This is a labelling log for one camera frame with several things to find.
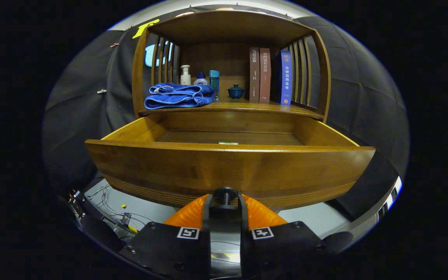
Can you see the reddish brown book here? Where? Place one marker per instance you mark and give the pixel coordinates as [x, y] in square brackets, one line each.
[265, 74]

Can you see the wooden countertop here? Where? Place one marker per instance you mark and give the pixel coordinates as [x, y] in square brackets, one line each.
[239, 105]

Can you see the dark brown book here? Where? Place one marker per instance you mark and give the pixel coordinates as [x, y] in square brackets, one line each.
[254, 74]

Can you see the blue lidded teacup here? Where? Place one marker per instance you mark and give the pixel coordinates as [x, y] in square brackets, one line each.
[235, 92]

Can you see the brown wooden cabinet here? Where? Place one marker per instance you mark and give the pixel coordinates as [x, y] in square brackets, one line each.
[228, 27]

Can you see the brown wooden drawer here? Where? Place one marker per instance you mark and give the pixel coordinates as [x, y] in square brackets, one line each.
[169, 171]

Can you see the white lotion bottle blue cap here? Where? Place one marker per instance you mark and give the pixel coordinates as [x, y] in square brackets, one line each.
[200, 81]

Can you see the blue book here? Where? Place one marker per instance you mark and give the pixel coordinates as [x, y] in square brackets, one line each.
[286, 77]

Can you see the clear teal bottle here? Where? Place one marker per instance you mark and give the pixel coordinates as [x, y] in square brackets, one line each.
[214, 83]

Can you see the folded blue towel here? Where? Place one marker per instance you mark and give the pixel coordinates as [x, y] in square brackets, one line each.
[177, 97]

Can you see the white pump bottle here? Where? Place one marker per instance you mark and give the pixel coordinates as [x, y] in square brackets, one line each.
[185, 77]

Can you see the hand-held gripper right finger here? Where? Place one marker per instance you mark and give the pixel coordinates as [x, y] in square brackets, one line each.
[282, 249]

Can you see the black backdrop cloth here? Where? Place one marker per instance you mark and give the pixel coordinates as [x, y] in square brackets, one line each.
[364, 97]

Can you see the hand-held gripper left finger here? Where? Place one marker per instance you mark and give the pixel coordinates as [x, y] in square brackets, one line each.
[169, 249]

